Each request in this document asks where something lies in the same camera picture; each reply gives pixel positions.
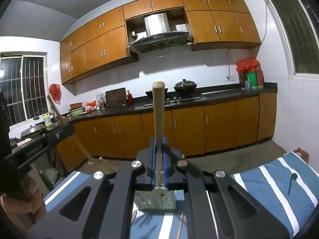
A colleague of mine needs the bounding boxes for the red plastic bag on wall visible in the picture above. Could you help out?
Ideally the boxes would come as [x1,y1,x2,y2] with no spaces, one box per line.
[49,84,62,105]

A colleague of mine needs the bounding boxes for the person left hand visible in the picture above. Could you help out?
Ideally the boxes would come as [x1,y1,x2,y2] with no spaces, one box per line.
[1,177,47,236]

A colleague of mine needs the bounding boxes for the window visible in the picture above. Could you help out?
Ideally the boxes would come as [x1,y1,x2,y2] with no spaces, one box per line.
[266,0,318,78]
[1,55,48,128]

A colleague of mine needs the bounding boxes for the black wok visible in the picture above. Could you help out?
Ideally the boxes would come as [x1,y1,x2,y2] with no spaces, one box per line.
[146,88,168,99]

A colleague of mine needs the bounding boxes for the blue white striped tablecloth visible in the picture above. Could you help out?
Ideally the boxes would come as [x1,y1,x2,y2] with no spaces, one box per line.
[29,148,318,238]

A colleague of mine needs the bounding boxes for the left window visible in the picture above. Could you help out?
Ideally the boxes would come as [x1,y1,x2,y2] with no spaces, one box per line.
[1,55,48,128]

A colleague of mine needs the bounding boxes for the upper wooden cabinets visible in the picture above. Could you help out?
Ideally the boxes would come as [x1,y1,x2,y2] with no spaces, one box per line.
[60,0,261,84]

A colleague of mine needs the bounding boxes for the red bottle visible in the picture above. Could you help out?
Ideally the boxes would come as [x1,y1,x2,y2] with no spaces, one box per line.
[127,90,134,104]

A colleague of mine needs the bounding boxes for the stacked bowls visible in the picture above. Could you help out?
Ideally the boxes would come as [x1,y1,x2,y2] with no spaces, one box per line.
[69,103,85,117]

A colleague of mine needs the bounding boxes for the green perforated utensil holder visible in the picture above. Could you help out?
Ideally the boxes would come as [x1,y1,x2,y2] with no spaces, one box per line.
[134,187,176,212]

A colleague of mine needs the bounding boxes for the black lidded pot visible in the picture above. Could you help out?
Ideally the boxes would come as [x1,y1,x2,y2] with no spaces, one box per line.
[174,79,197,99]

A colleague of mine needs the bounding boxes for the black range hood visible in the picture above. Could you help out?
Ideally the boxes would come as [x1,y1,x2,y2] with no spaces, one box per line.
[126,8,194,53]

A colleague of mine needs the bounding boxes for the lower wooden cabinets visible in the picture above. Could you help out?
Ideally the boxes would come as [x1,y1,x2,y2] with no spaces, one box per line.
[55,92,278,172]

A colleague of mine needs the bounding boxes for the wooden chopstick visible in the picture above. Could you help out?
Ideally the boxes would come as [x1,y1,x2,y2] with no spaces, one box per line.
[47,95,115,174]
[153,81,165,186]
[176,212,184,239]
[131,210,137,225]

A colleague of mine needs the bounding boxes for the black countertop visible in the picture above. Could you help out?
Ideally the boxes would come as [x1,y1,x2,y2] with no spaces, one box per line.
[4,81,279,160]

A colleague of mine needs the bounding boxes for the wooden cabinets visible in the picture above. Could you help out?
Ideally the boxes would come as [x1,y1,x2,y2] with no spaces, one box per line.
[60,0,261,84]
[55,92,278,172]

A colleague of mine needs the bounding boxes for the right window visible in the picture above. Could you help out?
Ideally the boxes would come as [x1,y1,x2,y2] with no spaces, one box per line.
[266,0,318,78]

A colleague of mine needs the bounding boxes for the dark cutting board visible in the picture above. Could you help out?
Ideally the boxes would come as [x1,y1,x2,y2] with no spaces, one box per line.
[105,87,127,107]

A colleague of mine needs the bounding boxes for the yellow detergent bottle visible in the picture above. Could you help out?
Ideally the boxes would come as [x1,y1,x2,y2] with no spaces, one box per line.
[42,112,52,127]

